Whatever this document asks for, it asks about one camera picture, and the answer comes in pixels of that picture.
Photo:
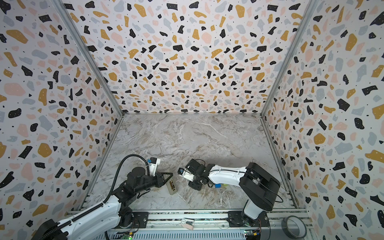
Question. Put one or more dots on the white remote control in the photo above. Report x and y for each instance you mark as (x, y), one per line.
(171, 186)

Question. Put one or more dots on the pink white tag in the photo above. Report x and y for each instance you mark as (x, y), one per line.
(187, 224)

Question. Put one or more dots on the black tape roll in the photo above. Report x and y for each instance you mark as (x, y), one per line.
(294, 228)

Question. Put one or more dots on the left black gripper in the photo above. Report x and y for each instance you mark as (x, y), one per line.
(159, 179)

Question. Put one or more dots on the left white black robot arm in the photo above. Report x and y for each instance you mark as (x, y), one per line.
(106, 215)

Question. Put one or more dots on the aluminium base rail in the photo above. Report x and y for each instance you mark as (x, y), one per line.
(208, 223)

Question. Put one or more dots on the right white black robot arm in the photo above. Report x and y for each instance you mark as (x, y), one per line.
(260, 187)

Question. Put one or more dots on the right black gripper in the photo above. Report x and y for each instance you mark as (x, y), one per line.
(194, 173)

